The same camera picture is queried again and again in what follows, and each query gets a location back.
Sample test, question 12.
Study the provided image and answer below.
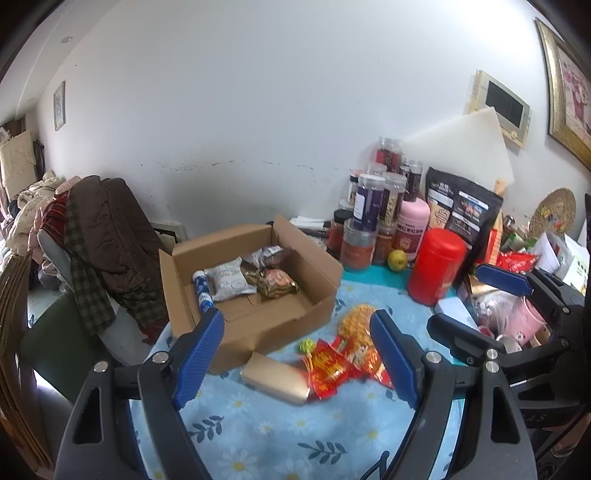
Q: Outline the red dragon snack packet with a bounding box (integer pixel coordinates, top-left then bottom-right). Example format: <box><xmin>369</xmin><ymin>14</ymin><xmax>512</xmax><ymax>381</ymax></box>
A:
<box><xmin>353</xmin><ymin>346</ymin><xmax>393</xmax><ymax>388</ymax></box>

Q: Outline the yellow waffle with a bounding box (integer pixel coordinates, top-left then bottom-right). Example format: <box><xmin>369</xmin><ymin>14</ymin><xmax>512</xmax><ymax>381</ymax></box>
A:
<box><xmin>338</xmin><ymin>304</ymin><xmax>376</xmax><ymax>347</ymax></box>

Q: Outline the large red snack bag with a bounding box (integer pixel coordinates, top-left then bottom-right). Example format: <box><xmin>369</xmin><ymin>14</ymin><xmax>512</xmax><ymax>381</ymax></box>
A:
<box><xmin>301</xmin><ymin>339</ymin><xmax>363</xmax><ymax>400</ymax></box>

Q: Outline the green yellow lollipop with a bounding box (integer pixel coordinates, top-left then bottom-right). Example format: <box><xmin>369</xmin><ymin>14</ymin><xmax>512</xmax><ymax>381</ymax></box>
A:
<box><xmin>297</xmin><ymin>338</ymin><xmax>317</xmax><ymax>355</ymax></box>

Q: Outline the small gold cardboard box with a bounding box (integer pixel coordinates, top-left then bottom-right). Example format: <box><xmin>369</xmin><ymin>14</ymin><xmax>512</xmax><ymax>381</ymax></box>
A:
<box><xmin>240</xmin><ymin>352</ymin><xmax>311</xmax><ymax>405</ymax></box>

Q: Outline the blue white tablet tube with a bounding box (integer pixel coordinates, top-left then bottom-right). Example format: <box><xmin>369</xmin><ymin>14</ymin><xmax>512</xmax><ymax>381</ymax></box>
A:
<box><xmin>192</xmin><ymin>270</ymin><xmax>214</xmax><ymax>314</ymax></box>

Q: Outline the white bread snack bag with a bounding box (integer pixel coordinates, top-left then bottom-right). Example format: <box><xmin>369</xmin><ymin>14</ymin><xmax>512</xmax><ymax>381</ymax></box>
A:
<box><xmin>205</xmin><ymin>257</ymin><xmax>256</xmax><ymax>303</ymax></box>

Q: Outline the peanut snack bag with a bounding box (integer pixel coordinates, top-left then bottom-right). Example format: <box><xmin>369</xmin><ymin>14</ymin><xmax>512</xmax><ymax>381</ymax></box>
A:
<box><xmin>242</xmin><ymin>268</ymin><xmax>298</xmax><ymax>299</ymax></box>

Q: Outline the silver purple snack bag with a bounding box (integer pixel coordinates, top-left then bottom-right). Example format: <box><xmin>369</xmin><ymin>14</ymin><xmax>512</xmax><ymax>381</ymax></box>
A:
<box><xmin>242</xmin><ymin>245</ymin><xmax>291</xmax><ymax>270</ymax></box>

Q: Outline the red long snack packet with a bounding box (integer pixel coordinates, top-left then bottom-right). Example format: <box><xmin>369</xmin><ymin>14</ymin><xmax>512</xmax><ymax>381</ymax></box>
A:
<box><xmin>332</xmin><ymin>335</ymin><xmax>363</xmax><ymax>367</ymax></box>

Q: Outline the pink panda cup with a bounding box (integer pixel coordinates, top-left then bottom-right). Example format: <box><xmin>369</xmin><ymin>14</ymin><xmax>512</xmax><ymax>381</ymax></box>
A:
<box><xmin>502</xmin><ymin>297</ymin><xmax>546</xmax><ymax>346</ymax></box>

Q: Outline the white rectangular device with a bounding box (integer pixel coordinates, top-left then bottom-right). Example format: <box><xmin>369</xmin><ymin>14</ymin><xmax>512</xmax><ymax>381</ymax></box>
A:
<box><xmin>434</xmin><ymin>297</ymin><xmax>478</xmax><ymax>330</ymax></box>

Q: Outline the woven round mat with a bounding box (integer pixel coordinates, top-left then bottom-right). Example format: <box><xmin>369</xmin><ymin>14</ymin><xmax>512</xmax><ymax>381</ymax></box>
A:
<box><xmin>528</xmin><ymin>188</ymin><xmax>576</xmax><ymax>239</ymax></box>

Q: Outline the red canister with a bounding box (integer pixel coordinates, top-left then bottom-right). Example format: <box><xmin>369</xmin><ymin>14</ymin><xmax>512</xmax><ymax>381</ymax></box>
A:
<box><xmin>408</xmin><ymin>228</ymin><xmax>467</xmax><ymax>306</ymax></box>

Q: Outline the black stand-up pouch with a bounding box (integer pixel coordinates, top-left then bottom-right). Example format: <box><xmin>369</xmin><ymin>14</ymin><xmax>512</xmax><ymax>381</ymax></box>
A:
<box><xmin>425</xmin><ymin>167</ymin><xmax>503</xmax><ymax>262</ymax></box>

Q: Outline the plaid garment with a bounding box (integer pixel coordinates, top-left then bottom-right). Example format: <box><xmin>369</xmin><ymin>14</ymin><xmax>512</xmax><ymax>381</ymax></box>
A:
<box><xmin>64</xmin><ymin>194</ymin><xmax>115</xmax><ymax>336</ymax></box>

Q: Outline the green yellow pear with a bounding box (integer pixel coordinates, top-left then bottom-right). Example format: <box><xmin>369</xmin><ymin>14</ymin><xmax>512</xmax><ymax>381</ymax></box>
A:
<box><xmin>387</xmin><ymin>249</ymin><xmax>408</xmax><ymax>272</ymax></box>

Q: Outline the pink lidded jar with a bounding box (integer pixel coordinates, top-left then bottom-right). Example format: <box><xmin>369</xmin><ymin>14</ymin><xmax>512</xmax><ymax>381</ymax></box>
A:
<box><xmin>393</xmin><ymin>198</ymin><xmax>430</xmax><ymax>262</ymax></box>

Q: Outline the brown powder small jar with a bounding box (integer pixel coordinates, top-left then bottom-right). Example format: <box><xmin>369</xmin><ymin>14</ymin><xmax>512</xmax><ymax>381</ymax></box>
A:
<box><xmin>372</xmin><ymin>223</ymin><xmax>397</xmax><ymax>265</ymax></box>

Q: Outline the white foam board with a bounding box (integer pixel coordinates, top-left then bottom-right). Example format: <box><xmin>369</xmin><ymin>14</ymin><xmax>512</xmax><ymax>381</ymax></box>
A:
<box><xmin>402</xmin><ymin>107</ymin><xmax>515</xmax><ymax>190</ymax></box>

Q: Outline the dark label back jar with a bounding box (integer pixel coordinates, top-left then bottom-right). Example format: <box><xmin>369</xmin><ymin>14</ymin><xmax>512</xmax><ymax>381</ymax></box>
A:
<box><xmin>400</xmin><ymin>156</ymin><xmax>423</xmax><ymax>201</ymax></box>

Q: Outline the orange powder clear jar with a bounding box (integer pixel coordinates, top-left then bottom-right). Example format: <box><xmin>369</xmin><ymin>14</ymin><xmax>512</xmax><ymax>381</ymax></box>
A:
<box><xmin>339</xmin><ymin>218</ymin><xmax>378</xmax><ymax>271</ymax></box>

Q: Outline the nut filled clear jar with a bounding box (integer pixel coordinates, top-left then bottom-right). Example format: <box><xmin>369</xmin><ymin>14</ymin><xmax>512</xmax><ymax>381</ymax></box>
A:
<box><xmin>380</xmin><ymin>172</ymin><xmax>407</xmax><ymax>227</ymax></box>

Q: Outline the purple label clear jar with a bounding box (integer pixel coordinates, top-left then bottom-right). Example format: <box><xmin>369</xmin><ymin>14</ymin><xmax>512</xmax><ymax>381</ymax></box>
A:
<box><xmin>353</xmin><ymin>174</ymin><xmax>386</xmax><ymax>232</ymax></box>

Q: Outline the open cardboard box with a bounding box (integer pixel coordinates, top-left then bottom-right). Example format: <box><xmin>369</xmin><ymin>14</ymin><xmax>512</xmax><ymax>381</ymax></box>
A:
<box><xmin>159</xmin><ymin>216</ymin><xmax>344</xmax><ymax>374</ymax></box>

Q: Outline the brown jacket on chair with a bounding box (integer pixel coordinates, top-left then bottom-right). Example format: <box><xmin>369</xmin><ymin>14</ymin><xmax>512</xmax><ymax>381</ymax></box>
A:
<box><xmin>64</xmin><ymin>174</ymin><xmax>168</xmax><ymax>333</ymax></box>

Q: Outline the red berry top jar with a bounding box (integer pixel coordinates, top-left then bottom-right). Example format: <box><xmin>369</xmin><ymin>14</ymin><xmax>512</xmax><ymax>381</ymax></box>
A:
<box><xmin>376</xmin><ymin>137</ymin><xmax>402</xmax><ymax>173</ymax></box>

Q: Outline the gold framed picture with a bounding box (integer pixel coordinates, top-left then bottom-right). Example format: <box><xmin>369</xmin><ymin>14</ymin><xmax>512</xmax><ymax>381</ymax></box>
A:
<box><xmin>535</xmin><ymin>18</ymin><xmax>590</xmax><ymax>169</ymax></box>

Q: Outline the wall thermostat panel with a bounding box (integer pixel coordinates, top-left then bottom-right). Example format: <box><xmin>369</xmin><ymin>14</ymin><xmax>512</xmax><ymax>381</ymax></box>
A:
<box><xmin>468</xmin><ymin>70</ymin><xmax>531</xmax><ymax>148</ymax></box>

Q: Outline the small wall picture frame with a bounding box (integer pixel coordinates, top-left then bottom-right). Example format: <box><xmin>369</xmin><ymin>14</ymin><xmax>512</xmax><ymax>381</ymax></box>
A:
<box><xmin>53</xmin><ymin>81</ymin><xmax>66</xmax><ymax>131</ymax></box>

